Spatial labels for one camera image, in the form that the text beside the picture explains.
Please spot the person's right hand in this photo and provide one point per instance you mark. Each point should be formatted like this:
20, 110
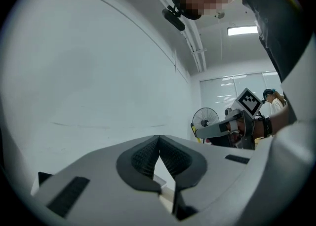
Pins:
259, 129

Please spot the black head-mounted camera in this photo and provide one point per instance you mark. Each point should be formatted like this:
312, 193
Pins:
174, 20

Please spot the black standing fan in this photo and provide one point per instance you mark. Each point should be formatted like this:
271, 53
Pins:
205, 121

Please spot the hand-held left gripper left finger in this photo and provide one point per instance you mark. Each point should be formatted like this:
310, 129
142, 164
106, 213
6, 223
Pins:
106, 195

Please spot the white ceiling pipes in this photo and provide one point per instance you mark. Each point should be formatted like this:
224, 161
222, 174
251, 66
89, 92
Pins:
196, 47

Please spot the person's dark shirt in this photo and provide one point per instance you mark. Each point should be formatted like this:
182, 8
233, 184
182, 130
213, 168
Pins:
276, 22

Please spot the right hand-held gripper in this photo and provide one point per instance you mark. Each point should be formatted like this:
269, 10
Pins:
247, 119

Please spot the rectangular ceiling light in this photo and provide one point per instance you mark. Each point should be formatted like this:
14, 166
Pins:
242, 30

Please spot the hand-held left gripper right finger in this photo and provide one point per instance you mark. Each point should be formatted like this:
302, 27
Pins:
214, 170

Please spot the white ceiling smoke detector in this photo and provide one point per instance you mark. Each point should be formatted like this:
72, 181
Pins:
219, 14

